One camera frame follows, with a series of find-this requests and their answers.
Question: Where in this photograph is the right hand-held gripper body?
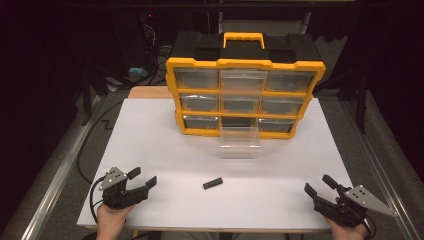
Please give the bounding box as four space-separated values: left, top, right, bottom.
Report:
312 184 398 229

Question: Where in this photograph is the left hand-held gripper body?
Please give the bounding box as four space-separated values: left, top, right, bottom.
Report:
98 166 150 211

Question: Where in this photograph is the person's left hand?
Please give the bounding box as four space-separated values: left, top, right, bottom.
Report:
95 202 136 240

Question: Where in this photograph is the person's right hand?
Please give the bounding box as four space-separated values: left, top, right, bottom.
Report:
323 196 370 240

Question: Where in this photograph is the small black block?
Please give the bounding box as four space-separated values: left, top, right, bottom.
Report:
202 177 224 191

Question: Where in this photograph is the clear plastic drawer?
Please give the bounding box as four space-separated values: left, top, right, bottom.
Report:
218 125 262 160

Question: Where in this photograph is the black metal stand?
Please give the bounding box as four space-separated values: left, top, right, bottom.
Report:
81 63 98 127

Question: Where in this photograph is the teal object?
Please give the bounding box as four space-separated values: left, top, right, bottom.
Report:
129 66 149 78

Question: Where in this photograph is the yellow black drawer organizer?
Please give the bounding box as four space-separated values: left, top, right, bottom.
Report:
165 31 327 140

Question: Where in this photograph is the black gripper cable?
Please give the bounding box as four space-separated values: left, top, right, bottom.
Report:
88 175 108 225
353 205 378 240

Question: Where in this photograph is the aluminium frame rail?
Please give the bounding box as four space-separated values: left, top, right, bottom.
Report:
19 95 105 240
339 99 424 240

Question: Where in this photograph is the black floor cable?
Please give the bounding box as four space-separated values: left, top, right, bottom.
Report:
76 99 125 185

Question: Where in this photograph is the bundle of dark cables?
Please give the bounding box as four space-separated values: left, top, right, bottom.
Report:
138 19 174 87

